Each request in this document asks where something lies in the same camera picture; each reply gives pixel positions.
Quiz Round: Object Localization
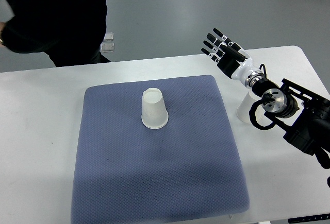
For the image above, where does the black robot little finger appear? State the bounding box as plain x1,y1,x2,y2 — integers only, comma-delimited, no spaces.
201,48,220,62

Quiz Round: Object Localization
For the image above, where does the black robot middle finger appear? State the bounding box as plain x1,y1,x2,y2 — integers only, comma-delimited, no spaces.
207,33,226,49

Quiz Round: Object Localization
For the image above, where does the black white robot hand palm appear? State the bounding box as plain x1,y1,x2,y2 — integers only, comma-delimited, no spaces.
217,50,258,80

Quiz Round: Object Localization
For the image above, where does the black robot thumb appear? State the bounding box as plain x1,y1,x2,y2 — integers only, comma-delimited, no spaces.
225,42,245,61

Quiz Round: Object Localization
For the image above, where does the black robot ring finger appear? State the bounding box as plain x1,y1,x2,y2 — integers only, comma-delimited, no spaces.
203,40,224,57

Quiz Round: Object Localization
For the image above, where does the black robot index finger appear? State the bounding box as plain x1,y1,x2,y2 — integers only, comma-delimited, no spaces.
213,28,232,44

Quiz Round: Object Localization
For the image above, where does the white paper cup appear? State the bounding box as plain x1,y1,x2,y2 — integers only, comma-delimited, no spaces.
236,90,260,124
141,88,169,129

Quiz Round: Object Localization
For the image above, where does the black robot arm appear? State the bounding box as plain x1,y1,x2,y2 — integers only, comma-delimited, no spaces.
201,28,329,169

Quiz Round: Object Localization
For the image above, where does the white paper cup on mat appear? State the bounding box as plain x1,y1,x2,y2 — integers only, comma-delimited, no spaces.
141,88,169,129

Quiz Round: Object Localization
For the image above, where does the upper metal floor plate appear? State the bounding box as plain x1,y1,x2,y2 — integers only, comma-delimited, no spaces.
104,32,114,41

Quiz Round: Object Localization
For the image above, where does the blue-grey textured cushion mat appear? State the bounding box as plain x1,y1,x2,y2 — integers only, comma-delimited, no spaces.
71,75,250,223

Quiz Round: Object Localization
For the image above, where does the person in black clothes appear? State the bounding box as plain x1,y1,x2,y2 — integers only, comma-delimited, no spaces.
1,0,108,67

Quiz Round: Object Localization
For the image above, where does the black table control panel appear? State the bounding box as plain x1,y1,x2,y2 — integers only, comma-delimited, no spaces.
288,214,329,223

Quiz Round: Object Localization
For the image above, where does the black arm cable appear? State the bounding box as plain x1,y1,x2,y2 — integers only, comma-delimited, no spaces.
249,63,278,130

